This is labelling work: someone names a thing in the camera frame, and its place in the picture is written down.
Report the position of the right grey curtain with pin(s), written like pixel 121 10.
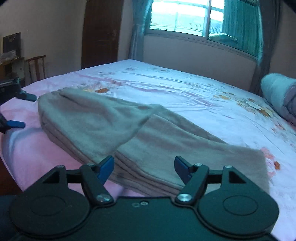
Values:
pixel 269 13

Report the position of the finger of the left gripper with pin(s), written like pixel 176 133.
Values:
pixel 23 95
pixel 6 125

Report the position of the grey fleece pants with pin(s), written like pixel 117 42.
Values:
pixel 144 140

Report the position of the dark wooden door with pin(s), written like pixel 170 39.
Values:
pixel 100 36

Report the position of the window with teal light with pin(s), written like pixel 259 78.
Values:
pixel 231 23

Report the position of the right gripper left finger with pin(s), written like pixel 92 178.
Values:
pixel 93 180

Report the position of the wooden chair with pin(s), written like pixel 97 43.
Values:
pixel 36 67

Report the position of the dark wooden desk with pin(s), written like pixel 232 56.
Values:
pixel 13 69

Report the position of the rolled grey blanket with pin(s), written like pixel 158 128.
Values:
pixel 279 92

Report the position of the pink floral bed sheet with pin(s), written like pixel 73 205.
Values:
pixel 234 115

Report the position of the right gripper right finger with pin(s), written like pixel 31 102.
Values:
pixel 194 178

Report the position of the dark framed picture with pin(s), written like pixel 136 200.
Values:
pixel 11 43

